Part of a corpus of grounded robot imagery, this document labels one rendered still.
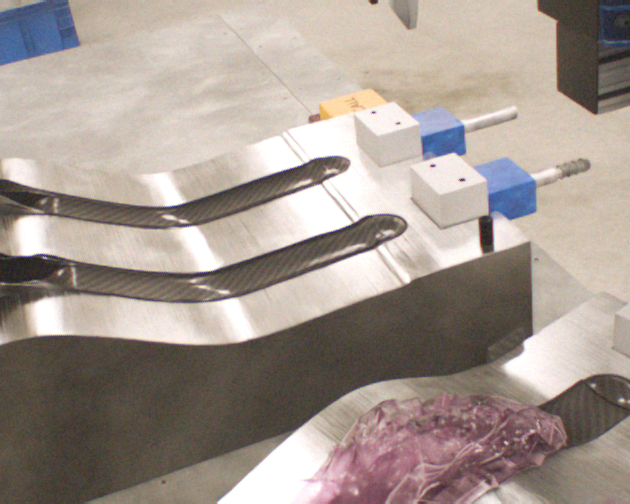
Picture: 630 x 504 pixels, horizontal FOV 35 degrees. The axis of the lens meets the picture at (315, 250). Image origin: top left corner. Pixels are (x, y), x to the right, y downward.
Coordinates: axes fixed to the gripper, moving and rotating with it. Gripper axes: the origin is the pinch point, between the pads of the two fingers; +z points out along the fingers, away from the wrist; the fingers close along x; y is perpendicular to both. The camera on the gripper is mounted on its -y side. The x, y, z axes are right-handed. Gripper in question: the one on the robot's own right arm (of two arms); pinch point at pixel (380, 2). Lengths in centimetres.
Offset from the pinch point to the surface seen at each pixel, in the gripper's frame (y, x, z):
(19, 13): -22, 308, 81
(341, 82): 7.7, 35.5, 20.9
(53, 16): -11, 309, 86
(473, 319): -2.5, -17.7, 16.8
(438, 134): 2.8, -2.1, 10.8
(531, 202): 4.8, -13.0, 12.2
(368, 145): -2.4, -0.3, 10.9
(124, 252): -23.1, -6.3, 10.6
